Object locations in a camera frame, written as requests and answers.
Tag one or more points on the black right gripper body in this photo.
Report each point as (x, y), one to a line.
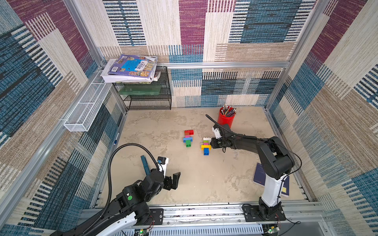
(223, 135)

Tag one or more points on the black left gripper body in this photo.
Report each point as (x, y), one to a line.
(167, 185)

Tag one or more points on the dark blue lego brick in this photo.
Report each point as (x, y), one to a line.
(206, 151)

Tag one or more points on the red lego brick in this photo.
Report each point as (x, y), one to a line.
(189, 132)

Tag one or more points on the light blue lego brick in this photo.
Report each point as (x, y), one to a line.
(188, 139)

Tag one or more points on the yellow lego brick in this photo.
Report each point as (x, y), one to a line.
(206, 146)

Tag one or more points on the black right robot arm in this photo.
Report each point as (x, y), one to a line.
(277, 163)

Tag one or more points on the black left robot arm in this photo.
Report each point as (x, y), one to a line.
(129, 207)

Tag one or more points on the red pen cup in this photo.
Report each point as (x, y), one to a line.
(224, 119)

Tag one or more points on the teal blue marker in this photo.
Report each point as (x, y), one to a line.
(145, 165)

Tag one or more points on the pens in cup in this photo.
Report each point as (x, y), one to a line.
(227, 111)

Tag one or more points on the dark blue notebook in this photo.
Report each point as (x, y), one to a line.
(260, 178)

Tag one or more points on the green folder on shelf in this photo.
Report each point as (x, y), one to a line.
(140, 90)

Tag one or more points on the stack of books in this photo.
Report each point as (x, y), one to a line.
(131, 69)

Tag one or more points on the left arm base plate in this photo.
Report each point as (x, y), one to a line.
(155, 217)

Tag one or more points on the black wire mesh shelf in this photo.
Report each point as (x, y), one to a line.
(147, 96)

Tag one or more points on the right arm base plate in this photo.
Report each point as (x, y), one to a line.
(253, 213)

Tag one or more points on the white wire basket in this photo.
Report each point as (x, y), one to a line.
(85, 111)

